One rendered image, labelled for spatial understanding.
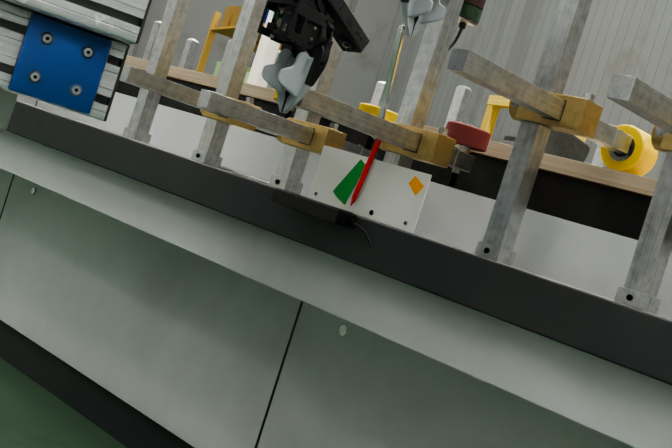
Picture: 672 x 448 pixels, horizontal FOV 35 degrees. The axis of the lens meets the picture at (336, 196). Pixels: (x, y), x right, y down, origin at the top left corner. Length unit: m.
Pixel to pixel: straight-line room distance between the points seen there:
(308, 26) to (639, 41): 7.95
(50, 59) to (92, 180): 1.31
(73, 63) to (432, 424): 1.03
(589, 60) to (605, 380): 8.41
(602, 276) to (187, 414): 1.04
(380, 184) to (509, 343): 0.37
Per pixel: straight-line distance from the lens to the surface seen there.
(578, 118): 1.60
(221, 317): 2.35
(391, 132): 1.70
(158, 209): 2.26
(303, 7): 1.51
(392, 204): 1.76
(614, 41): 9.67
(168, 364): 2.47
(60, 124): 2.57
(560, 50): 1.66
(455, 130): 1.84
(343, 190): 1.84
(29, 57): 1.18
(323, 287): 1.87
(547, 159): 1.85
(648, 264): 1.50
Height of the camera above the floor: 0.73
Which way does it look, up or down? level
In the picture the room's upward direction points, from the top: 18 degrees clockwise
